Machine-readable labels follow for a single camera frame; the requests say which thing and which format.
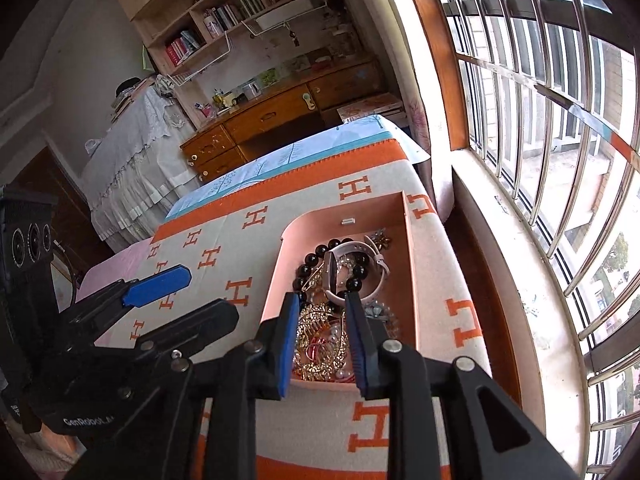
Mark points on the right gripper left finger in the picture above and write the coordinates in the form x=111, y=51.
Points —
x=202, y=420

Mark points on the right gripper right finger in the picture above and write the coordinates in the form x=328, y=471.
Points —
x=438, y=407

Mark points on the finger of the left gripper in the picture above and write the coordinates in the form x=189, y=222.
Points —
x=94, y=315
x=169, y=347

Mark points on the pink jewelry box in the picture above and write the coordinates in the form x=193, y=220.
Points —
x=306, y=240

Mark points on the pink smart watch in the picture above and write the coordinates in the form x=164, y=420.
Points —
x=354, y=266

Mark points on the gold pearl hair clip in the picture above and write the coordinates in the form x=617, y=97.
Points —
x=381, y=240

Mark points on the blue flower brooch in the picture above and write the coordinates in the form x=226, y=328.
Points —
x=377, y=310

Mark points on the pink bed sheet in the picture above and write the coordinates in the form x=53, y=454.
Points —
x=122, y=266

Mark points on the orange H pattern blanket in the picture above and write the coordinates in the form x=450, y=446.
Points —
x=245, y=247

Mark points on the white lace covered furniture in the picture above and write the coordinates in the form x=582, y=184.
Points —
x=137, y=172

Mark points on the white mug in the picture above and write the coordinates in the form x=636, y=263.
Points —
x=252, y=89

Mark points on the wooden desk with drawers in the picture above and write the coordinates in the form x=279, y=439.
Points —
x=289, y=111

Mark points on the blue patterned bed sheet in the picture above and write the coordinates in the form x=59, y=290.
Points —
x=334, y=141

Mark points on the stack of books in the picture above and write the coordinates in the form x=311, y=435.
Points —
x=385, y=104

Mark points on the beige curtain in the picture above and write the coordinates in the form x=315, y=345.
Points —
x=413, y=62

